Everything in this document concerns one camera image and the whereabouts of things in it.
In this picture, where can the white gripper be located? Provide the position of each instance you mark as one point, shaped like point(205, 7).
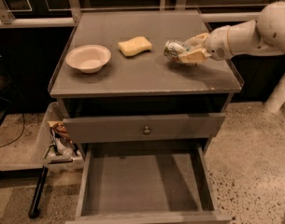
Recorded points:
point(217, 43)

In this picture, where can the green white 7up can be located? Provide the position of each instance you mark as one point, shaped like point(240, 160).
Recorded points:
point(172, 50)

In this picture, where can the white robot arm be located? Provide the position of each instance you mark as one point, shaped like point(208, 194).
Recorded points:
point(263, 37)

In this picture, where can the grey wooden drawer cabinet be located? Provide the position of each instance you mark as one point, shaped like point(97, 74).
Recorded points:
point(146, 84)

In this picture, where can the grey top drawer with knob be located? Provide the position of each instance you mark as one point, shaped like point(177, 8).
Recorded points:
point(143, 128)

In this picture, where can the grey open middle drawer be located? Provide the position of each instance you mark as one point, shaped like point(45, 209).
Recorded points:
point(146, 183)

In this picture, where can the yellow sponge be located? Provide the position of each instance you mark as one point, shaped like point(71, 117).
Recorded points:
point(134, 46)

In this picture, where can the white paper bowl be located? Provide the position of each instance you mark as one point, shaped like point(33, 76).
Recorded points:
point(88, 59)

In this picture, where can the white metal railing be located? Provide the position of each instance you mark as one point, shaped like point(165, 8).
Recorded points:
point(51, 13)

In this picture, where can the clear plastic bin with snacks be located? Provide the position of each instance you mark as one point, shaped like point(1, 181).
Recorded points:
point(51, 150)

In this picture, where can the black metal leg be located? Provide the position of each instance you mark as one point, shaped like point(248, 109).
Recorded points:
point(33, 211)

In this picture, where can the white cylindrical post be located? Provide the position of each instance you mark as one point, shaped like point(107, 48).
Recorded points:
point(277, 97)

